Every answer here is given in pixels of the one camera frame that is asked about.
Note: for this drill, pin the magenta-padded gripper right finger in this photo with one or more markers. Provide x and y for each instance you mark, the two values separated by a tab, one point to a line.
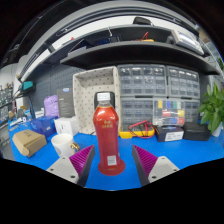
163	167

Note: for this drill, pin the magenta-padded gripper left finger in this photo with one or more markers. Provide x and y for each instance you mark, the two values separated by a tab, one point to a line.
61	168

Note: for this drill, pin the red drink bottle white cap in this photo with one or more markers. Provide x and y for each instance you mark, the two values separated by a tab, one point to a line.
106	133

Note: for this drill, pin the black box white label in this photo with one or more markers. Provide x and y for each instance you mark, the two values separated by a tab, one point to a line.
169	134

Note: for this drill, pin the brown cardboard box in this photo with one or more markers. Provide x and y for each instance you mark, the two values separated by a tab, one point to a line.
28	141

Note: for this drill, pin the blue box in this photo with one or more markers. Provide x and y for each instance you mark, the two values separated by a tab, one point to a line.
43	126

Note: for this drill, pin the plain black box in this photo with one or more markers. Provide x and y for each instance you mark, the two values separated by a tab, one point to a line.
196	131

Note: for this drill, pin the clear organizer box coloured parts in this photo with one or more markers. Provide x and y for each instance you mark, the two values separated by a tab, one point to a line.
168	112

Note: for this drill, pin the purple plastic bag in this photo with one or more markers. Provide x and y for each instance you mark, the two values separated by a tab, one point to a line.
51	106

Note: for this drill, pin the dark grey flat box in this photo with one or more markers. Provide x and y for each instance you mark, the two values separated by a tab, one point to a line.
65	103

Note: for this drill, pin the beige dotted storage basket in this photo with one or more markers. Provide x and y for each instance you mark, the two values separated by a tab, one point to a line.
85	100

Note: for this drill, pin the green potted plant white pot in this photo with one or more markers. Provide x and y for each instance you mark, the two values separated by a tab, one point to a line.
213	110

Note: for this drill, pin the black workbench shelf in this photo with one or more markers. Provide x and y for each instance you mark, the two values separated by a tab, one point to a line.
133	55

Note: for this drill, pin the grey oscilloscope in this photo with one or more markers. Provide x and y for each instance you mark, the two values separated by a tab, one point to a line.
188	41

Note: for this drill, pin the yellow meter with red leads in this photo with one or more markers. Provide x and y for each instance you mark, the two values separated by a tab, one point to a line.
145	39

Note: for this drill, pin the black rounded device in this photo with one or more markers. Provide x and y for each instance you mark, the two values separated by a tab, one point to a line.
141	21

